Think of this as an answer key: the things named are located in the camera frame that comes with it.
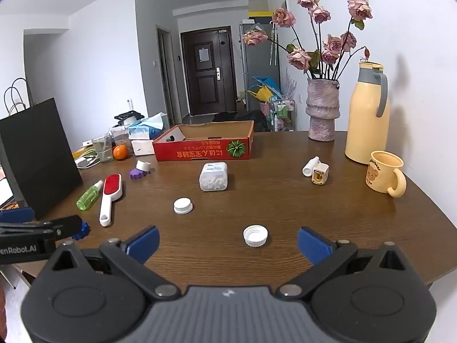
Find metal rolling cart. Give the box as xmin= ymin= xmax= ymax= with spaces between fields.
xmin=270 ymin=96 xmax=296 ymax=131

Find red lint brush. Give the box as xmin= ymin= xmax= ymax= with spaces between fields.
xmin=99 ymin=174 xmax=123 ymax=227

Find clear cotton swab container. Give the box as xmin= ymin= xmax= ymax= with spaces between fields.
xmin=199 ymin=162 xmax=229 ymax=192

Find pink ceramic vase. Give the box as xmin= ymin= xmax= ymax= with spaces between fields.
xmin=306 ymin=78 xmax=340 ymax=142

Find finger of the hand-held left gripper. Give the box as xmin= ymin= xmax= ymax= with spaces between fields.
xmin=0 ymin=208 xmax=35 ymax=223
xmin=0 ymin=215 xmax=90 ymax=241

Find clear glass cup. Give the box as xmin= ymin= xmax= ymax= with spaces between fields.
xmin=91 ymin=133 xmax=113 ymax=164

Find purple gear toy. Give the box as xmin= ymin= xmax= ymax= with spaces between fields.
xmin=129 ymin=167 xmax=155 ymax=181

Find clear folded umbrellas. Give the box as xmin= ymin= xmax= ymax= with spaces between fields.
xmin=269 ymin=25 xmax=279 ymax=65

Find small white box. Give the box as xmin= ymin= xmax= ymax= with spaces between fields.
xmin=131 ymin=139 xmax=155 ymax=156

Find white cables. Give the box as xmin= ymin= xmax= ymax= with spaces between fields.
xmin=73 ymin=148 xmax=102 ymax=168

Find yellow thermos jug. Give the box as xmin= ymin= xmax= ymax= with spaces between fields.
xmin=344 ymin=61 xmax=391 ymax=165

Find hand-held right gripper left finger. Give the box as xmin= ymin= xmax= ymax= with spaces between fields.
xmin=46 ymin=226 xmax=181 ymax=300

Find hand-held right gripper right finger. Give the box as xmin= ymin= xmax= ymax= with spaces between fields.
xmin=275 ymin=226 xmax=409 ymax=300

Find yellow bag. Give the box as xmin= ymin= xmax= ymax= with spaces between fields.
xmin=249 ymin=85 xmax=274 ymax=103

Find blue tissue box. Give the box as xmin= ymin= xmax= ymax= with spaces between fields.
xmin=128 ymin=112 xmax=168 ymax=140

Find small white spray bottle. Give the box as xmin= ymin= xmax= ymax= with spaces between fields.
xmin=302 ymin=156 xmax=321 ymax=178

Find clear plastic container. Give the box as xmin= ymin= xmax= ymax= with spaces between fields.
xmin=111 ymin=126 xmax=131 ymax=147

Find black paper bag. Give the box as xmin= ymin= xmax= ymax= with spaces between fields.
xmin=0 ymin=78 xmax=83 ymax=220

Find dark brown door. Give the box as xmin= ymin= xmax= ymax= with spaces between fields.
xmin=180 ymin=27 xmax=238 ymax=117

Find white yellow toy cube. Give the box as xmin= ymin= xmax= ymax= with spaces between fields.
xmin=311 ymin=162 xmax=329 ymax=187

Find white ribbed bottle cap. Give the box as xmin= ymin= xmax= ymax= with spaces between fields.
xmin=173 ymin=198 xmax=194 ymax=215

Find red cardboard box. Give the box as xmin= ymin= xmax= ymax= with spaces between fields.
xmin=153 ymin=120 xmax=255 ymax=162

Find black device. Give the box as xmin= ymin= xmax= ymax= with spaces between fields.
xmin=114 ymin=112 xmax=145 ymax=124

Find green spray bottle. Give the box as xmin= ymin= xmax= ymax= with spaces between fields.
xmin=76 ymin=180 xmax=104 ymax=211

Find yellow bear mug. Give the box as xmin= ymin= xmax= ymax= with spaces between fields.
xmin=365 ymin=151 xmax=408 ymax=198

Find dried pink roses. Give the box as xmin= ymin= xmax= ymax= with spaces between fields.
xmin=243 ymin=0 xmax=374 ymax=81

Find black cloth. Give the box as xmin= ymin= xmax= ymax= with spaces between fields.
xmin=213 ymin=111 xmax=272 ymax=131

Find blue plastic rack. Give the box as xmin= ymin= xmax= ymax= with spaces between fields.
xmin=252 ymin=75 xmax=281 ymax=95

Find grey refrigerator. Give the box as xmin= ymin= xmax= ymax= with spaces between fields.
xmin=239 ymin=19 xmax=281 ymax=111

